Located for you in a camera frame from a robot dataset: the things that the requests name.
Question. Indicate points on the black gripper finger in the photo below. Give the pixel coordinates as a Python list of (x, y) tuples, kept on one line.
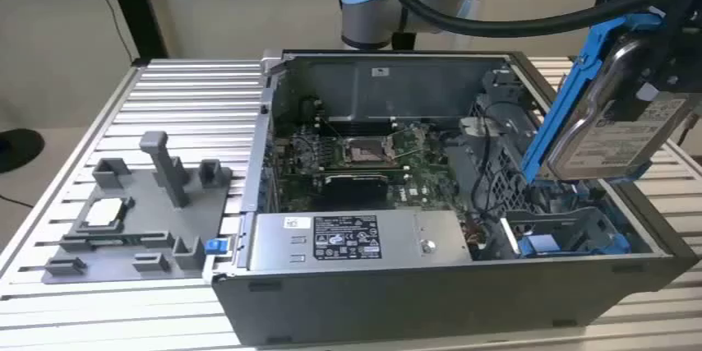
[(630, 108)]

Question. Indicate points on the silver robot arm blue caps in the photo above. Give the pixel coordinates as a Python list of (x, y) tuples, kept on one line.
[(367, 18)]

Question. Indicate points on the grey plastic case latch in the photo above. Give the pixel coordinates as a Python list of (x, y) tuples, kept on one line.
[(502, 79)]

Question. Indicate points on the grey perforated drive cage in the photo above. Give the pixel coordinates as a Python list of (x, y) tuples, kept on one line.
[(504, 178)]

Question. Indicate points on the green motherboard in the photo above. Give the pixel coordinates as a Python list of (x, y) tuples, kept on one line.
[(427, 170)]

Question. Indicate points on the small white case sticker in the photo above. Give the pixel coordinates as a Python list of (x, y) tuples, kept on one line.
[(379, 72)]

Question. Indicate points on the CPU socket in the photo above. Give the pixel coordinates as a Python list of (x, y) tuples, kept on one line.
[(364, 153)]

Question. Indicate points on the black graphics card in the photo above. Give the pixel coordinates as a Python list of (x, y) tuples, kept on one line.
[(351, 195)]

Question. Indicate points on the black rating label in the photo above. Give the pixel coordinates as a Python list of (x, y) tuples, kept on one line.
[(345, 238)]

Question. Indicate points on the dark grey open PC case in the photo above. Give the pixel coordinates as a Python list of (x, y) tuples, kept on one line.
[(383, 306)]

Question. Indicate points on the white barcode sticker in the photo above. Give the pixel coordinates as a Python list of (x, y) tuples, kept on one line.
[(296, 222)]

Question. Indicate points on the silver power supply unit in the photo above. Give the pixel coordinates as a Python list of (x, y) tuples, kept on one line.
[(273, 244)]

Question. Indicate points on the blue case latch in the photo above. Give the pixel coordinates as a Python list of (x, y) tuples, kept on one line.
[(215, 246)]

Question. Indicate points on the grey parts rack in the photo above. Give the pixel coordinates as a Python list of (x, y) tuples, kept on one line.
[(148, 211)]

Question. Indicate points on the silver CPU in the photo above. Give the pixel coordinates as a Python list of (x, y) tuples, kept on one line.
[(104, 212)]

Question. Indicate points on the black round monitor base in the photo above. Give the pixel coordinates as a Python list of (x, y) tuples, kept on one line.
[(18, 149)]

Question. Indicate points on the black metal post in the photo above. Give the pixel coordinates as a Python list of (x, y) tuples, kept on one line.
[(131, 6)]

